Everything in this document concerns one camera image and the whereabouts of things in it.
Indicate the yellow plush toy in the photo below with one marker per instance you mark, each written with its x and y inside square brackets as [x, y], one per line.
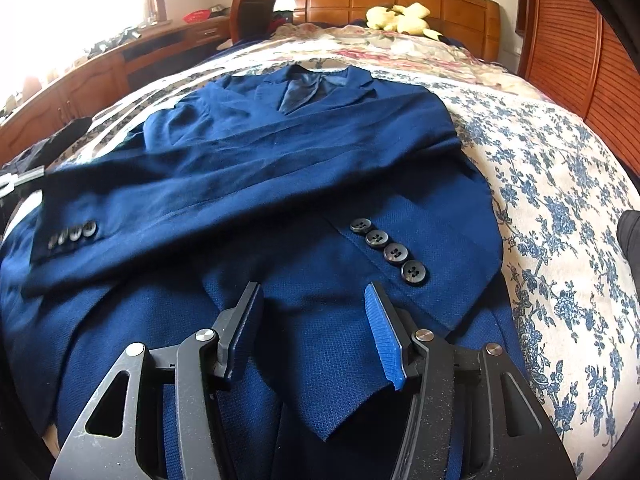
[385, 17]

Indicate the wooden bed headboard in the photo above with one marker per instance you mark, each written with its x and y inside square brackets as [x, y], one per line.
[325, 5]

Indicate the window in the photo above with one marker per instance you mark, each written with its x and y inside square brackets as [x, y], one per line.
[75, 0]

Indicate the wooden chair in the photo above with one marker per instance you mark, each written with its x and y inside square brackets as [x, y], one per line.
[250, 15]

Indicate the wooden slatted wardrobe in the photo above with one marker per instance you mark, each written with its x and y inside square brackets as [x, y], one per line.
[575, 35]

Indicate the wooden desk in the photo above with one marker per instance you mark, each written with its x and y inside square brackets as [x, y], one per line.
[75, 90]

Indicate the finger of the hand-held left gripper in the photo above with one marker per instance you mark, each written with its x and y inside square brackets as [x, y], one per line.
[20, 177]

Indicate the red bowl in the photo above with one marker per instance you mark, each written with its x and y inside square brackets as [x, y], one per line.
[196, 16]

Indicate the black metal gadget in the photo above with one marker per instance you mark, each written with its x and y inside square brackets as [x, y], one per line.
[125, 35]

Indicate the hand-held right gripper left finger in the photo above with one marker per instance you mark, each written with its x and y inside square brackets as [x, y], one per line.
[245, 330]

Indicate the pink floral quilt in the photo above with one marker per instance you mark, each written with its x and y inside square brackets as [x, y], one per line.
[425, 55]

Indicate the blue suit jacket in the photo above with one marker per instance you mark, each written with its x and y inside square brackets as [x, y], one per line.
[300, 135]

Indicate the dark grey garment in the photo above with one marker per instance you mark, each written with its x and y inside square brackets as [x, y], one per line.
[630, 235]

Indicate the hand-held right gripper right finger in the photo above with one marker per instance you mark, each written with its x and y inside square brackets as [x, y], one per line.
[382, 330]

